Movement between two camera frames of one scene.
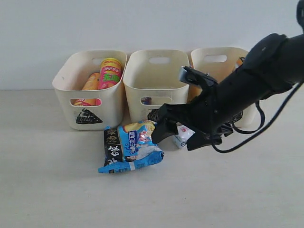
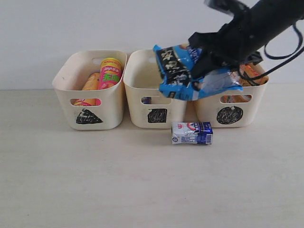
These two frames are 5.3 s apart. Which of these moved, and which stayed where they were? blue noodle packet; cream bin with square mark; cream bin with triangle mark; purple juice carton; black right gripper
Moved: black right gripper; blue noodle packet
Stayed: purple juice carton; cream bin with triangle mark; cream bin with square mark
